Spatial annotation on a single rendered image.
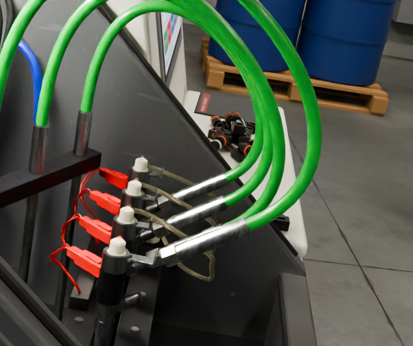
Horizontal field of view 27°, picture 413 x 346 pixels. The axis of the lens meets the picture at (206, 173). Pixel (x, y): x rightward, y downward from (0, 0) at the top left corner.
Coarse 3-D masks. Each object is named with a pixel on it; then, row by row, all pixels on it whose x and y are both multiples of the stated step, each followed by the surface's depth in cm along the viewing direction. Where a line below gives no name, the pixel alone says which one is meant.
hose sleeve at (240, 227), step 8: (232, 224) 87; (240, 224) 87; (208, 232) 88; (216, 232) 87; (224, 232) 87; (232, 232) 87; (240, 232) 87; (248, 232) 87; (192, 240) 88; (200, 240) 88; (208, 240) 87; (216, 240) 87; (224, 240) 87; (232, 240) 87; (176, 248) 88; (184, 248) 88; (192, 248) 88; (200, 248) 88; (208, 248) 88; (184, 256) 88; (192, 256) 88
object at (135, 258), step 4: (132, 256) 89; (136, 256) 90; (140, 256) 90; (144, 256) 90; (128, 260) 88; (132, 260) 89; (136, 260) 89; (140, 260) 89; (144, 260) 89; (148, 260) 89; (152, 260) 90; (148, 264) 89; (152, 264) 89
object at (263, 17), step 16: (240, 0) 79; (256, 0) 79; (256, 16) 79; (272, 16) 80; (272, 32) 80; (288, 48) 80; (288, 64) 81; (304, 80) 81; (304, 96) 82; (320, 128) 83; (320, 144) 84; (304, 176) 85; (288, 192) 86; (304, 192) 86; (272, 208) 86; (288, 208) 86; (256, 224) 87
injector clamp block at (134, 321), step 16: (160, 240) 119; (144, 272) 110; (160, 272) 111; (96, 288) 104; (128, 288) 106; (144, 288) 106; (144, 304) 103; (64, 320) 97; (80, 320) 97; (128, 320) 99; (144, 320) 100; (80, 336) 94; (128, 336) 96; (144, 336) 96
